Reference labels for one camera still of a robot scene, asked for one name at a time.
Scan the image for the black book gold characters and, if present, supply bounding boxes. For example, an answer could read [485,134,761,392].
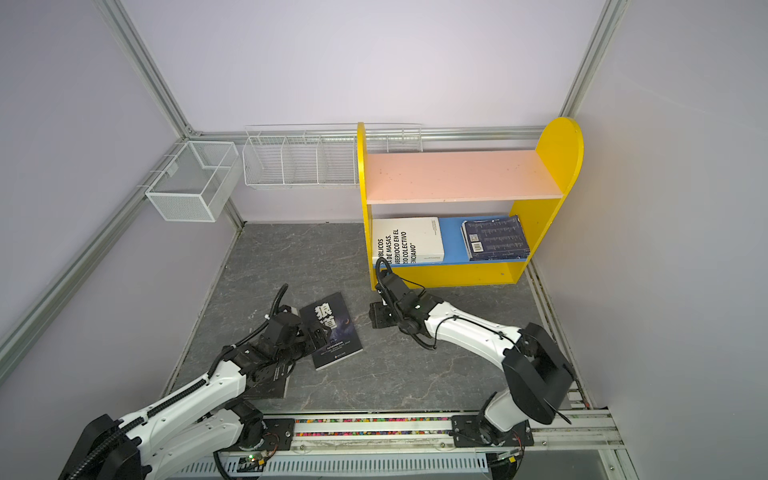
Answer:
[242,362,290,400]

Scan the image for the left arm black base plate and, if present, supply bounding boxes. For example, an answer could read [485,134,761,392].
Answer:
[235,417,296,452]

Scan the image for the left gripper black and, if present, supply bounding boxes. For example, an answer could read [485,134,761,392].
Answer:
[276,321,332,367]

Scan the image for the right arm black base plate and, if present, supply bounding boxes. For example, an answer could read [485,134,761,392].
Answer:
[450,414,534,448]

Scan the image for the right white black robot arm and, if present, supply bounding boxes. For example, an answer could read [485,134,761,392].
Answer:
[371,273,576,434]

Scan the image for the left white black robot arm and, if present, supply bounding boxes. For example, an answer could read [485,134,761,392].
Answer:
[60,285,331,479]

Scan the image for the white Spanish text book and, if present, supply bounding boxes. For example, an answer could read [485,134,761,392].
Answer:
[371,217,445,266]

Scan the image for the navy book with QR code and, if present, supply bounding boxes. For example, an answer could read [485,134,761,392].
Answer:
[461,216,530,261]

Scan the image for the black book white characters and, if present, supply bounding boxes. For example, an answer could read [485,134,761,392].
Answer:
[299,292,363,370]

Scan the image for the white mesh box basket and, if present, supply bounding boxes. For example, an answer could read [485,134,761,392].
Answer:
[145,141,243,223]

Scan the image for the yellow pink blue bookshelf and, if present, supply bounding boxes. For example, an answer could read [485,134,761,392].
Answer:
[356,117,585,287]

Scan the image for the white wire divider rack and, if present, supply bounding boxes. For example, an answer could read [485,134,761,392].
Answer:
[242,123,423,188]

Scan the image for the aluminium mounting rail frame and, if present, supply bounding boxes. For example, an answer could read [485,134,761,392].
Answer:
[107,409,628,480]

